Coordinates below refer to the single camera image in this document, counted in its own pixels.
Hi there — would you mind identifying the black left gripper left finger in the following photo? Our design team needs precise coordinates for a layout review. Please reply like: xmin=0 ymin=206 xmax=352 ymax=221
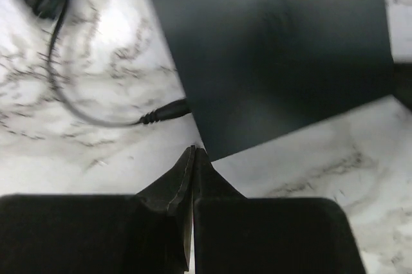
xmin=1 ymin=147 xmax=196 ymax=273

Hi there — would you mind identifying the black network switch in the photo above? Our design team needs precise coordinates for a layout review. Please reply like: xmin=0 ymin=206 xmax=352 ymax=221
xmin=152 ymin=0 xmax=393 ymax=160

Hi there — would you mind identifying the small black power adapter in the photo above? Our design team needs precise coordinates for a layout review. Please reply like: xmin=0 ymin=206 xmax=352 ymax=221
xmin=14 ymin=0 xmax=191 ymax=127

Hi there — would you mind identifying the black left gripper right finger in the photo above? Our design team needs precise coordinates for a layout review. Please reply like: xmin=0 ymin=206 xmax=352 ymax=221
xmin=193 ymin=149 xmax=365 ymax=274

